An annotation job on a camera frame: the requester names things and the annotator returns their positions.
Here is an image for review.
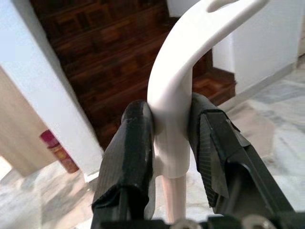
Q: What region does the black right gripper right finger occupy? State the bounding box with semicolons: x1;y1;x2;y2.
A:
189;92;297;215

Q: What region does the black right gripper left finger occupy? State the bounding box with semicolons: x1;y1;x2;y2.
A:
91;100;157;229

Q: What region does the beige dustpan with white handle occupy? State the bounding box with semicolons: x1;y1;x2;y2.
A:
147;0;270;225

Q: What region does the red cylindrical can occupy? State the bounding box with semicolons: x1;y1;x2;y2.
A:
39;130;79;174

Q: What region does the dark wooden staircase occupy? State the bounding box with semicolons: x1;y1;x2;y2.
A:
30;0;236;151

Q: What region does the light wooden cabinet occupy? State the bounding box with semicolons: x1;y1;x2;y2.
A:
0;66;60;177

